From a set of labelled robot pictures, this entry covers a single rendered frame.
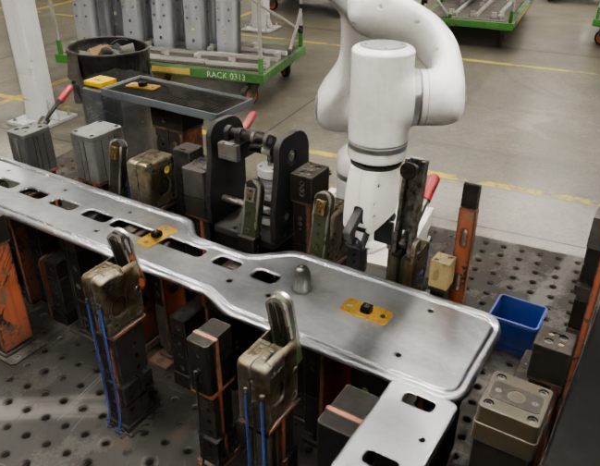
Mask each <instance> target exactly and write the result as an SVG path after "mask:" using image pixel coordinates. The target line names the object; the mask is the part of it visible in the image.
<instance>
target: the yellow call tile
mask: <svg viewBox="0 0 600 466"><path fill-rule="evenodd" d="M113 83H116V79H115V78H111V77H106V76H102V75H100V76H97V77H93V78H90V79H87V80H84V84H85V85H89V86H93V87H96V88H103V87H105V86H107V85H110V84H113Z"/></svg>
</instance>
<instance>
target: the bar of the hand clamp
mask: <svg viewBox="0 0 600 466"><path fill-rule="evenodd" d="M428 167H429V160H428V159H424V158H420V157H416V156H411V155H410V156H408V157H407V158H405V164H403V165H402V166H401V168H400V175H401V176H402V182H401V189H400V194H399V201H398V212H397V219H396V225H395V232H394V238H393V244H392V252H397V251H398V250H399V249H400V247H399V245H398V240H399V239H401V237H402V230H407V231H409V232H410V235H409V241H408V248H407V253H406V256H407V257H410V251H411V245H412V243H413V241H415V240H416V239H417V234H418V228H419V223H420V217H421V211H422V201H423V195H424V190H425V184H426V179H427V173H428Z"/></svg>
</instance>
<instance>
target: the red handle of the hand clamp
mask: <svg viewBox="0 0 600 466"><path fill-rule="evenodd" d="M439 182H440V177H439V176H438V175H437V174H432V175H430V176H429V178H428V179H427V181H426V184H425V190H424V195H423V201H422V211H421V217H420V221H421V219H422V216H423V213H424V211H425V209H426V207H427V205H428V203H430V201H431V200H432V198H433V196H434V194H435V190H436V188H437V186H438V184H439ZM409 235H410V232H409V231H407V230H405V231H404V233H403V235H402V237H401V239H399V240H398V245H399V247H400V248H403V249H407V248H408V241H409Z"/></svg>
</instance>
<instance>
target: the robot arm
mask: <svg viewBox="0 0 600 466"><path fill-rule="evenodd" d="M328 1H329V2H330V3H331V4H332V5H333V6H334V7H335V8H336V9H337V11H338V12H339V14H340V17H341V39H340V51H339V56H338V59H337V62H336V63H335V65H334V66H333V68H332V69H331V70H330V72H329V73H328V74H327V76H326V77H325V78H324V81H323V82H322V84H321V86H320V88H319V90H318V92H317V94H316V97H315V103H314V114H315V117H316V120H317V122H318V123H319V125H320V126H322V127H323V128H325V129H328V130H331V131H348V132H349V139H348V143H347V144H345V145H344V146H342V147H341V148H340V149H339V150H338V152H337V197H338V198H339V199H344V200H345V202H344V213H343V226H344V227H345V228H344V229H343V236H344V240H345V242H346V246H348V248H347V267H350V268H353V269H356V270H359V271H362V272H365V271H366V269H367V255H368V253H374V252H377V251H381V250H383V249H385V248H386V244H388V245H391V244H392V243H393V236H394V232H395V229H394V225H395V223H393V222H394V221H395V219H396V214H395V212H396V210H397V207H398V196H399V192H400V188H399V168H400V167H401V166H402V162H403V160H405V158H406V156H407V151H408V135H409V129H410V128H411V127H413V126H446V125H450V124H454V123H456V122H457V121H458V120H460V118H461V117H462V115H463V113H464V110H465V105H466V100H467V97H466V86H465V77H464V69H463V63H462V58H461V53H460V50H459V45H458V43H457V41H456V39H455V37H454V35H453V33H452V32H451V30H450V29H449V27H448V26H447V25H446V23H445V22H444V21H443V20H442V19H441V18H439V17H438V16H437V15H436V14H435V13H433V12H432V11H431V10H429V9H428V8H426V7H425V6H422V5H421V4H419V3H417V2H415V1H414V0H328ZM415 56H416V57H417V58H418V59H419V60H420V61H421V62H422V63H423V64H424V65H425V67H426V69H418V68H415V67H414V64H415ZM392 221H393V222H392Z"/></svg>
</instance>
